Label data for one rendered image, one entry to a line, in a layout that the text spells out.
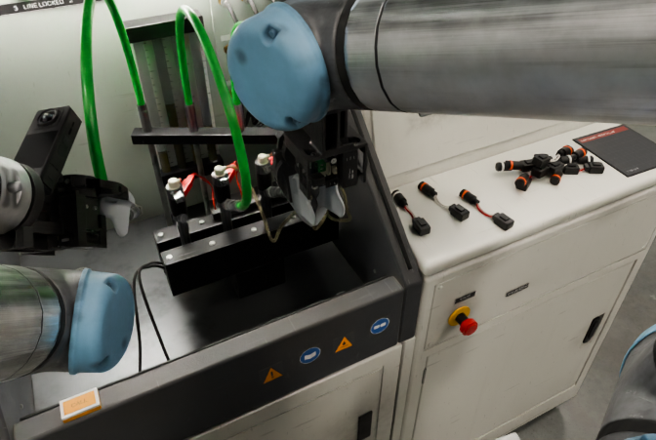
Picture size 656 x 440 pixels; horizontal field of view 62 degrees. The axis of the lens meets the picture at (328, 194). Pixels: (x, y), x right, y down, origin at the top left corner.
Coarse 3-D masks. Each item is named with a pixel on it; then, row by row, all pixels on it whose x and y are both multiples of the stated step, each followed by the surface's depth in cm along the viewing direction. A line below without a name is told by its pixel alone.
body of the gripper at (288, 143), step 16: (336, 112) 53; (304, 128) 59; (320, 128) 54; (336, 128) 55; (352, 128) 60; (288, 144) 59; (304, 144) 57; (320, 144) 55; (336, 144) 56; (352, 144) 57; (288, 160) 61; (304, 160) 56; (320, 160) 57; (336, 160) 57; (352, 160) 58; (304, 176) 60; (320, 176) 58; (336, 176) 60; (352, 176) 59; (304, 192) 59
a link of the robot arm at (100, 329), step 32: (0, 288) 31; (32, 288) 35; (64, 288) 38; (96, 288) 39; (128, 288) 43; (0, 320) 30; (32, 320) 33; (64, 320) 37; (96, 320) 38; (128, 320) 43; (0, 352) 31; (32, 352) 34; (64, 352) 38; (96, 352) 38
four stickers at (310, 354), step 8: (376, 320) 96; (384, 320) 97; (376, 328) 98; (384, 328) 99; (344, 336) 94; (352, 336) 96; (336, 344) 95; (344, 344) 96; (352, 344) 97; (304, 352) 92; (312, 352) 93; (320, 352) 94; (336, 352) 96; (304, 360) 93; (312, 360) 94; (272, 368) 90; (280, 368) 91; (264, 376) 90; (272, 376) 91; (280, 376) 92
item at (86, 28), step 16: (112, 0) 85; (112, 16) 88; (80, 32) 69; (80, 48) 68; (128, 48) 94; (80, 64) 67; (128, 64) 97; (96, 112) 67; (96, 128) 66; (96, 144) 66; (96, 160) 67; (96, 176) 67
